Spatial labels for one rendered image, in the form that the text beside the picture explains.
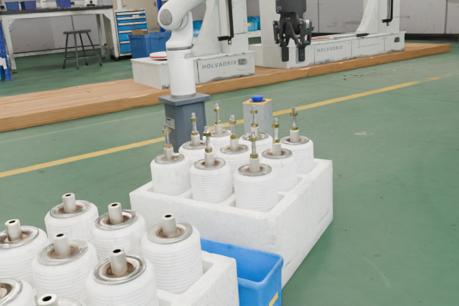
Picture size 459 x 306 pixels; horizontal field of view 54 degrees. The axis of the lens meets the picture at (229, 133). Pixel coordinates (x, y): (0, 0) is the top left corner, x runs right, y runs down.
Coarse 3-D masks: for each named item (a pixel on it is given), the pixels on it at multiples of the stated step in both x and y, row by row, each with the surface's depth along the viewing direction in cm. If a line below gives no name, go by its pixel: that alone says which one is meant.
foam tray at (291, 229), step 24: (144, 192) 110; (288, 192) 104; (312, 192) 111; (144, 216) 110; (192, 216) 102; (216, 216) 98; (240, 216) 95; (264, 216) 93; (288, 216) 98; (312, 216) 112; (240, 240) 97; (264, 240) 94; (288, 240) 99; (312, 240) 113; (288, 264) 100
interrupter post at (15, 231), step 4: (12, 220) 76; (16, 220) 76; (8, 224) 74; (12, 224) 74; (16, 224) 75; (8, 228) 74; (12, 228) 74; (16, 228) 75; (20, 228) 76; (8, 232) 74; (12, 232) 74; (16, 232) 75; (20, 232) 76; (8, 236) 75; (12, 236) 74; (16, 236) 75; (20, 236) 75; (12, 240) 75
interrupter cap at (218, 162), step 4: (200, 160) 108; (204, 160) 108; (216, 160) 107; (220, 160) 107; (224, 160) 106; (196, 164) 105; (200, 164) 105; (204, 164) 106; (216, 164) 105; (220, 164) 104; (224, 164) 104; (196, 168) 103; (200, 168) 102; (204, 168) 102; (208, 168) 102; (212, 168) 102; (216, 168) 102
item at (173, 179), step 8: (184, 160) 110; (152, 168) 109; (160, 168) 107; (168, 168) 107; (176, 168) 107; (184, 168) 109; (152, 176) 110; (160, 176) 108; (168, 176) 107; (176, 176) 108; (184, 176) 109; (160, 184) 108; (168, 184) 108; (176, 184) 108; (184, 184) 110; (160, 192) 109; (168, 192) 108; (176, 192) 109
